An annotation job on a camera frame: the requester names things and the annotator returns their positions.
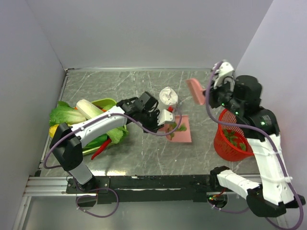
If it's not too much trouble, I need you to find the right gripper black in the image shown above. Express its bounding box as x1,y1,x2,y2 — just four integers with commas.
203,75,243,115

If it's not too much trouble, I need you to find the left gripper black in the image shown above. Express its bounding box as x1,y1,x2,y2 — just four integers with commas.
139,109,165,133

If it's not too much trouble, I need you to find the pink hand brush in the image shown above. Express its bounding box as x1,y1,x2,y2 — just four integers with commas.
186,78,206,105

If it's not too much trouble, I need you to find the pink dustpan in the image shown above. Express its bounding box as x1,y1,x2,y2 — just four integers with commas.
159,115,192,143

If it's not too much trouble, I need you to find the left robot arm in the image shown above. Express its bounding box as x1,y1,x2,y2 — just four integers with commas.
49,92,161,193

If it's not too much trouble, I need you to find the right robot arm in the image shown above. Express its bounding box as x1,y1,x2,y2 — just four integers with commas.
204,75,306,218

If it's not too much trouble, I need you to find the white paper roll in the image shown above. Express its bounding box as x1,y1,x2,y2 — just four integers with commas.
158,87,178,110

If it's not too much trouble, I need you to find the green paper scrap by dustpan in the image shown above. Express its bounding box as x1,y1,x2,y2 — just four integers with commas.
169,122,177,129

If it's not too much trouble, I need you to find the green vegetable tray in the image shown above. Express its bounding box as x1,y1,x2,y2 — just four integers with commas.
73,98,128,155

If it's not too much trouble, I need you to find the green paper scrap back right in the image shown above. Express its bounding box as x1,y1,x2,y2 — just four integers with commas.
177,124,187,131

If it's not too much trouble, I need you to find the red mesh basket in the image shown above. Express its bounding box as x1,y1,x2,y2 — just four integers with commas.
213,124,254,161

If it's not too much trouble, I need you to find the red chili pepper toy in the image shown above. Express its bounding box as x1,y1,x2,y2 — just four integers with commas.
91,137,112,160

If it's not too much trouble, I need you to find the napa cabbage toy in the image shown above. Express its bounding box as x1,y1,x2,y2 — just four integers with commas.
76,99,104,120

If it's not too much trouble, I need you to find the green lettuce leaf toy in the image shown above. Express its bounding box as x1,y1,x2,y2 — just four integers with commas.
49,101,86,127

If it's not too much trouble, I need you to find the yellow corn husk toy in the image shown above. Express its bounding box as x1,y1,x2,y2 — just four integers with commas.
49,124,59,138

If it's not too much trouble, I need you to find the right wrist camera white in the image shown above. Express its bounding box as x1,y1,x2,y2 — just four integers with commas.
212,60,235,89

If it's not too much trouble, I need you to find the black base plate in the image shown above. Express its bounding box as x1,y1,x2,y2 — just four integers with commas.
66,174,230,204

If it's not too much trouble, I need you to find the aluminium rail frame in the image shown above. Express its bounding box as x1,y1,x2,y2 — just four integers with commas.
23,173,262,197

